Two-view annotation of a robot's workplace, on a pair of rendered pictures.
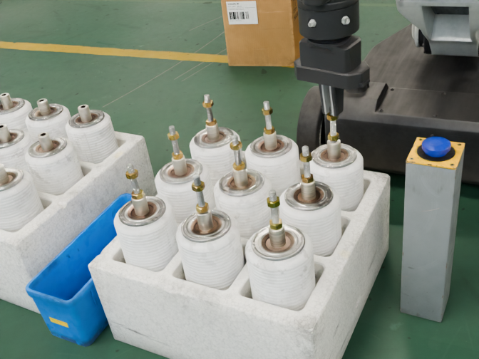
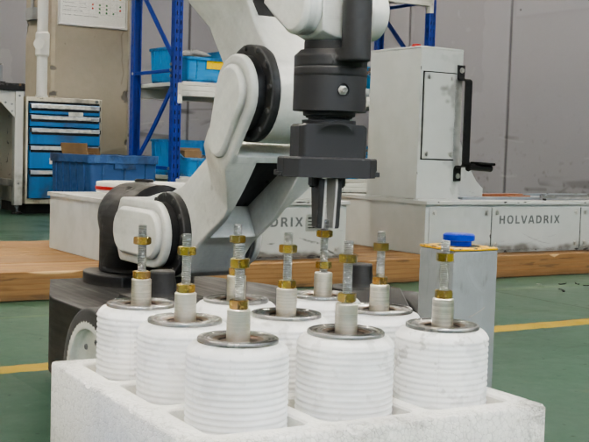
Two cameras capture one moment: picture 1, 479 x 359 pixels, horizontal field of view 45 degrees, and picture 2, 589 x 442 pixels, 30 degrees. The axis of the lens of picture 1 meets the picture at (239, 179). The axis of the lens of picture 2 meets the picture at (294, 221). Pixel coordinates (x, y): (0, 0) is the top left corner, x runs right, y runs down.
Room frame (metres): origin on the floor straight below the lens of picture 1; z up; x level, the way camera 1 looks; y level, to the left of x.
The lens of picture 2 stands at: (0.24, 1.02, 0.43)
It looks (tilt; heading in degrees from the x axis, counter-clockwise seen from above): 4 degrees down; 298
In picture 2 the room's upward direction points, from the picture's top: 2 degrees clockwise
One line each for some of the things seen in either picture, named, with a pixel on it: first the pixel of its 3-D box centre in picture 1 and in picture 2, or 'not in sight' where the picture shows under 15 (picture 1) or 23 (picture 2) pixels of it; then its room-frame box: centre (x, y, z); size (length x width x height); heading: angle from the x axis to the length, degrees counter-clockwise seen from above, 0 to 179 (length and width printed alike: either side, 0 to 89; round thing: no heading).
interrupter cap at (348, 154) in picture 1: (334, 156); (322, 295); (0.83, -0.17, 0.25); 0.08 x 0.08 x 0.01
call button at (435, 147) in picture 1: (435, 148); (458, 241); (0.70, -0.29, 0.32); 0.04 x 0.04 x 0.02
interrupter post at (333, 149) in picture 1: (333, 149); (322, 285); (0.83, -0.17, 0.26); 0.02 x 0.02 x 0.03
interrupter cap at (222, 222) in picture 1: (206, 226); (345, 332); (0.69, 0.06, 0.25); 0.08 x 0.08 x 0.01
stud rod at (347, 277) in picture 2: (200, 197); (347, 279); (0.69, 0.06, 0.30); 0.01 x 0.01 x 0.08
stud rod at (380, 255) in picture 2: (306, 168); (380, 265); (0.73, -0.10, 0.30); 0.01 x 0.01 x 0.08
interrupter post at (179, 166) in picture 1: (179, 165); (185, 308); (0.85, 0.10, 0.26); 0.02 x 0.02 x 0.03
